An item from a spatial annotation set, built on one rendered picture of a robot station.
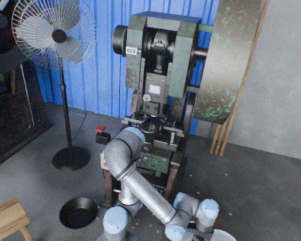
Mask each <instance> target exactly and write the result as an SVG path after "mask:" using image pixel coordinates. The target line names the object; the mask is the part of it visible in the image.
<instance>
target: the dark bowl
mask: <svg viewBox="0 0 301 241"><path fill-rule="evenodd" d="M97 212H98V208H97V205H96V202H95V201H94V200H92V199H90V198H89V197H75V198H73V199H71V200H69V201H67V203H65V204H64V205H63V206H62V207H61V209H60V212H59V219H60V222H61V223H62V225H64V226H65V227H67V228H70V229H80V228H84V227H86V226H88V225H89V224H91V223H92V222H93V221H94V220H95V219H96V217H97Z"/></svg>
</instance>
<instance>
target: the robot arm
mask: <svg viewBox="0 0 301 241"><path fill-rule="evenodd" d="M145 141H146V139H145V136H144V135H143V133H141V131H140V130H138V129H137V128H136V127H127V128H126V129H124V130H123V131H122V132H121V133H120V134H118V135H117V136H116V137H115V138H113V140H111V141H110V142H109V143H108V144H107V146H106V147H105V150H104V159H105V163H106V166H107V168H108V169H109V171H110V172H111V174H112V175H113V176H114V178H115V179H116V180H121V191H120V192H119V195H118V198H119V201H118V203H117V205H116V206H115V207H114V208H113V207H112V208H110V209H108V210H107V212H106V214H105V217H104V222H103V223H104V234H103V236H102V237H101V241H130V239H129V235H128V233H127V227H128V226H129V224H130V222H131V220H132V219H133V218H134V217H135V215H136V214H137V212H138V211H139V209H140V208H141V206H142V204H144V205H145V206H146V207H147V208H148V209H149V210H150V211H151V212H152V213H153V214H154V215H155V216H156V217H157V218H158V219H159V220H160V221H161V222H162V223H163V224H164V225H165V226H166V229H165V234H166V236H167V237H168V238H169V239H171V240H173V241H180V240H182V237H183V235H184V233H185V232H191V233H193V238H192V240H191V241H211V239H212V236H213V233H214V230H215V229H214V228H213V226H214V222H215V219H216V217H217V216H218V212H219V206H218V204H217V203H216V201H214V200H213V199H205V200H204V201H202V200H199V199H195V198H193V197H191V196H189V195H187V194H184V193H182V192H179V193H178V194H177V196H176V198H175V200H174V204H173V206H174V208H175V209H174V208H173V207H172V206H171V205H170V204H169V202H168V201H166V200H165V199H164V198H163V197H162V195H161V194H160V193H159V192H158V191H156V190H155V189H154V187H153V186H152V185H151V184H150V183H149V182H148V181H147V180H146V179H145V178H144V177H143V176H142V175H141V174H140V173H139V172H138V160H139V159H140V157H141V147H143V146H144V144H145ZM192 216H194V217H197V221H196V223H192V222H189V221H190V219H191V217H192Z"/></svg>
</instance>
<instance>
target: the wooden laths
mask: <svg viewBox="0 0 301 241"><path fill-rule="evenodd" d="M269 2H270V0H266V1H265V4H264V10H263V12H262V15H261V19H260V22H259V25H258V28H257V31H256V34H255V40H254V42H253V46H252V50H251V55H250V59H249V62H248V66H247V68H246V71H245V74H244V77H243V80H242V83H241V86H240V90H239V93H238V96H237V99H236V102H235V104H234V108H233V111H232V114H231V119H230V122H229V126H228V129H227V132H226V135H225V138H224V142H223V144H222V148H221V151H220V156H222V155H223V152H224V149H225V145H226V142H227V140H228V137H229V133H230V130H231V125H232V122H233V119H234V116H235V113H236V110H237V107H238V105H239V101H240V96H241V93H242V90H243V87H244V84H245V80H246V78H247V75H248V70H249V67H250V64H251V61H252V57H253V54H254V52H255V49H256V44H257V41H258V38H259V35H260V31H261V29H262V25H263V22H264V17H265V14H266V12H267V9H268V5H269ZM226 123H227V120H226V122H225V123H224V124H223V125H222V128H221V134H220V137H219V140H218V144H217V147H216V151H215V154H218V150H219V148H220V143H221V139H222V135H223V133H224V130H225V126H226ZM220 126H221V124H217V128H216V132H215V134H214V138H213V142H212V145H211V148H210V152H209V153H210V154H212V152H213V149H214V146H215V143H216V139H217V136H218V132H219V129H220ZM212 127H213V122H212V124H211V127H210V133H209V136H208V141H207V144H206V147H205V151H204V152H206V150H207V147H208V144H209V140H210V134H211V131H212Z"/></svg>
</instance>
